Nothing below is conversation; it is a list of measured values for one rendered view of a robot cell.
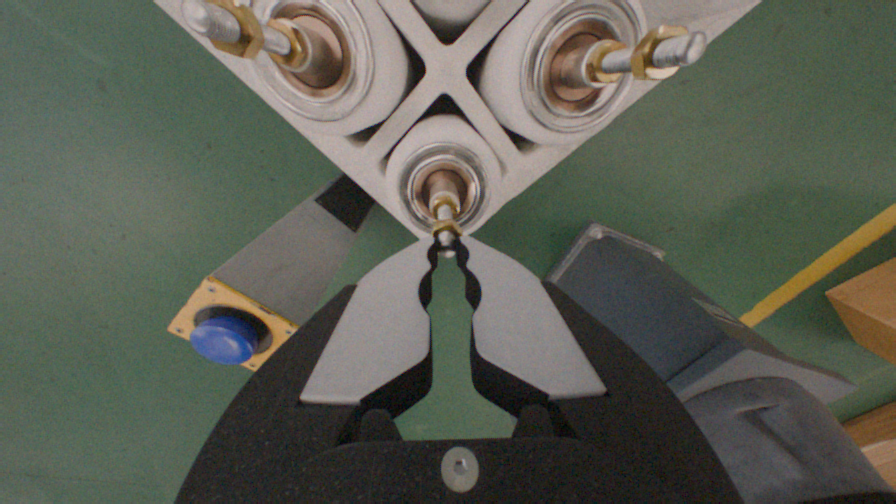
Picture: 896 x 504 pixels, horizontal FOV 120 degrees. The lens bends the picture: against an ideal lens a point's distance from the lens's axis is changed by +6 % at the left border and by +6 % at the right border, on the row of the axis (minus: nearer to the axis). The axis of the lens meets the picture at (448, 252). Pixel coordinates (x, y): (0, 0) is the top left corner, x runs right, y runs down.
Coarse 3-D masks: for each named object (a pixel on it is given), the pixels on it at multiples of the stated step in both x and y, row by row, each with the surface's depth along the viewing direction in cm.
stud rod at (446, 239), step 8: (440, 208) 17; (448, 208) 17; (440, 216) 16; (448, 216) 16; (448, 232) 14; (440, 240) 13; (448, 240) 13; (440, 248) 13; (448, 248) 13; (448, 256) 13
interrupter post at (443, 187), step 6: (438, 180) 20; (444, 180) 20; (432, 186) 20; (438, 186) 19; (444, 186) 18; (450, 186) 19; (432, 192) 19; (438, 192) 18; (444, 192) 18; (450, 192) 18; (456, 192) 19; (432, 198) 18; (456, 198) 18; (432, 204) 18
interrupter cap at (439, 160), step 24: (432, 144) 18; (456, 144) 18; (408, 168) 19; (432, 168) 19; (456, 168) 19; (480, 168) 19; (408, 192) 20; (480, 192) 20; (408, 216) 21; (432, 216) 21; (456, 216) 21; (480, 216) 21
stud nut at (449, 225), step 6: (438, 222) 14; (444, 222) 14; (450, 222) 14; (432, 228) 14; (438, 228) 14; (444, 228) 14; (450, 228) 14; (456, 228) 14; (432, 234) 14; (438, 234) 14; (456, 234) 14; (462, 234) 14
